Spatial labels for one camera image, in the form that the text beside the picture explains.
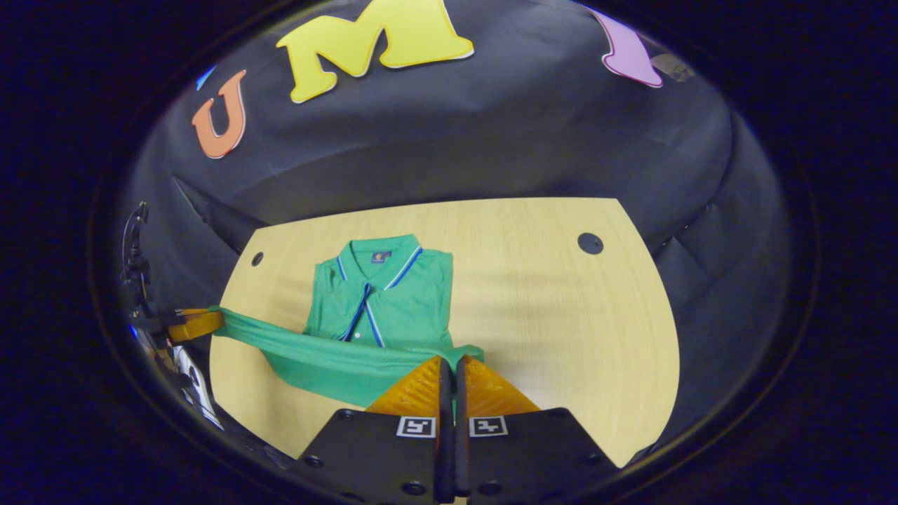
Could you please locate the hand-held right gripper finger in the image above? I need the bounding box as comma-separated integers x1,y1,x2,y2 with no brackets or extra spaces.
455,355,622,505
291,355,457,505

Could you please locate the green T-shirt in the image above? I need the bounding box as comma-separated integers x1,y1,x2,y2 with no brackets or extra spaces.
210,234,486,409

